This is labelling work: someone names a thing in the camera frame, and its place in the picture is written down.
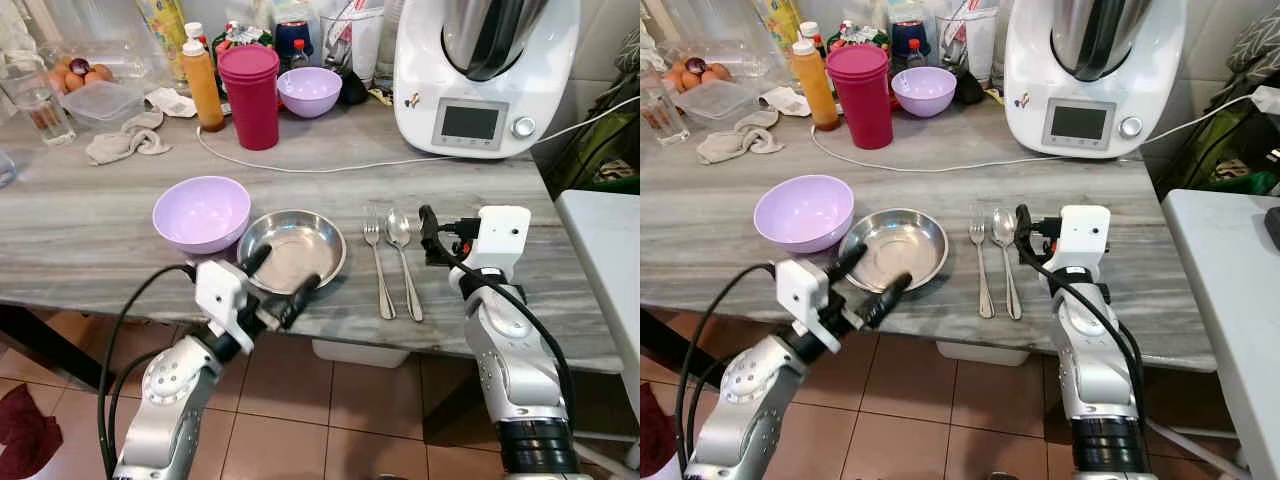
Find stainless steel plate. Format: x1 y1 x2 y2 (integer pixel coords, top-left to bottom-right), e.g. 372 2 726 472
838 208 949 294
237 209 347 296

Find clear drinking glass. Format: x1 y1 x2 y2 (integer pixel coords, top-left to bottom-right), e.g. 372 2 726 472
5 62 77 148
640 70 691 147

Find lilac plastic bowl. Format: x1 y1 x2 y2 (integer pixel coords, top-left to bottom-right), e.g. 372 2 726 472
277 67 343 119
891 66 958 119
753 175 856 255
152 176 252 255

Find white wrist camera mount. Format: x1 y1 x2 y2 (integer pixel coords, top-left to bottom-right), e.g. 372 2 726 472
775 258 847 351
475 205 533 277
195 259 264 347
1058 205 1113 272

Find beige crumpled cloth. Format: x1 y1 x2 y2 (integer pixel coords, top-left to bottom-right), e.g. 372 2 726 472
696 110 784 165
85 110 171 166

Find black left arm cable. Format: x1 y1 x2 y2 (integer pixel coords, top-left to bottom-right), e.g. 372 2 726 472
96 262 197 480
674 262 779 480

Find large clear plastic container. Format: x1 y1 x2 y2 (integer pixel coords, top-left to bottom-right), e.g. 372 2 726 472
40 0 166 86
655 0 781 81

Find clear lidded plastic container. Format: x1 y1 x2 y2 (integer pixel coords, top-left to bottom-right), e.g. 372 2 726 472
60 80 146 131
683 80 761 126

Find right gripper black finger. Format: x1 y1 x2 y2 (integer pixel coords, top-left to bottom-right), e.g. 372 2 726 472
418 204 447 267
1014 204 1038 267

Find white packaging bag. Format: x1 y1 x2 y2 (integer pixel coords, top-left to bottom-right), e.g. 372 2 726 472
935 0 1001 86
320 0 386 86

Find dark red cloth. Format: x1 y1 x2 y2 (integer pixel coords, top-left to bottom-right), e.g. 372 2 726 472
640 385 677 480
0 385 63 480

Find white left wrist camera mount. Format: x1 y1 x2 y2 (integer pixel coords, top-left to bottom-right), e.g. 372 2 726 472
195 259 264 347
775 258 847 351

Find steel spoon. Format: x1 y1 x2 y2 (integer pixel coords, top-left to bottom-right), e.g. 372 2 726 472
387 210 424 323
991 209 1024 321

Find white side table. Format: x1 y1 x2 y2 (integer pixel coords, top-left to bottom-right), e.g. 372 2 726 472
1160 188 1280 480
555 190 641 396

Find orange sauce bottle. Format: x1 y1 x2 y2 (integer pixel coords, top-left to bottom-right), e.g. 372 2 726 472
790 38 841 132
181 38 227 133

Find white crumpled tissue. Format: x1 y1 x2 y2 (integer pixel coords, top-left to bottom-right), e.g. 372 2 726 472
760 87 813 118
145 88 198 119

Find steel fork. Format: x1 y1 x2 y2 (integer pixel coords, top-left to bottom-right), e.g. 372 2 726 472
363 220 397 321
968 220 997 321

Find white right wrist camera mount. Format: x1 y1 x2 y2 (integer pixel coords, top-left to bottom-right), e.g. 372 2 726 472
475 205 533 277
1058 205 1113 272

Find yellow package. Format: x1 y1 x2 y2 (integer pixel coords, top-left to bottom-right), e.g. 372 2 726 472
135 0 191 83
752 0 801 51

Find dark table leg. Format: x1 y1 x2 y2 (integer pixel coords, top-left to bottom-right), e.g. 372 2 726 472
0 305 111 391
640 310 721 386

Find dark green bag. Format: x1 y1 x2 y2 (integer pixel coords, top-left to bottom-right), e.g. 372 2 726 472
1150 95 1280 196
540 80 641 196

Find magenta lidded tumbler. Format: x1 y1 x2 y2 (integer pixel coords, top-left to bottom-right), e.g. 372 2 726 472
217 44 282 151
826 43 893 151

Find white kitchen machine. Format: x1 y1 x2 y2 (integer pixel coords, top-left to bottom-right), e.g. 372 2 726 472
1003 0 1189 159
393 0 581 159

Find dark blue jar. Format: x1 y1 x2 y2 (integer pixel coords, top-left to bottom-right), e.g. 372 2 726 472
890 20 931 56
275 20 316 61

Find grey patterned cushion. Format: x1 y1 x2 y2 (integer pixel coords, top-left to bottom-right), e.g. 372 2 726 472
1225 10 1280 86

